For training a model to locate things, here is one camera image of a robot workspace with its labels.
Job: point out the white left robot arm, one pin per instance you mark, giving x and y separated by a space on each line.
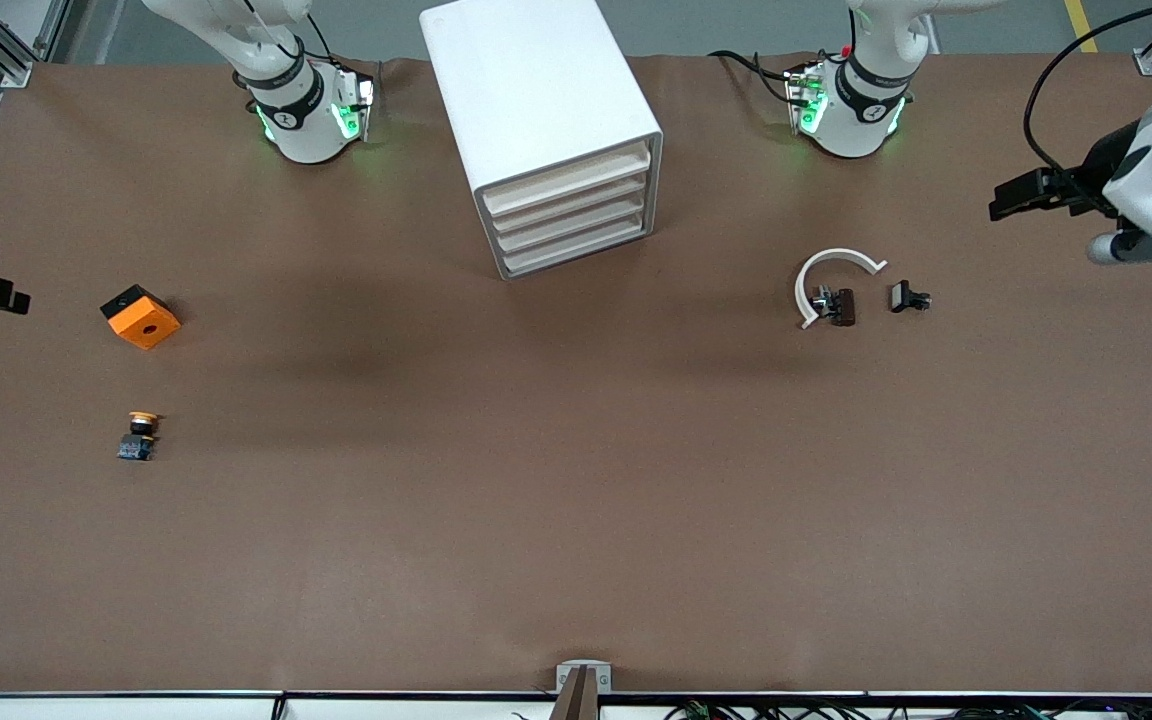
851 110

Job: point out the small black clip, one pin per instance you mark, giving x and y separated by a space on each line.
902 296

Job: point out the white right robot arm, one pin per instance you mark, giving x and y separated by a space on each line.
301 110

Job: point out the orange capped push button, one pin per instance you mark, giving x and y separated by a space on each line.
140 438

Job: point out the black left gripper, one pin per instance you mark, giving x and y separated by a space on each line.
1099 169

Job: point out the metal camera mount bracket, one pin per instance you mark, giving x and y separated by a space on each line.
583 680

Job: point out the brown table cover sheet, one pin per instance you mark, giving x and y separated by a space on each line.
576 500

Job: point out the white drawer with button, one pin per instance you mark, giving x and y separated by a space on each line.
566 181

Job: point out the orange and black box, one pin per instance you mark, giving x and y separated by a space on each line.
144 322

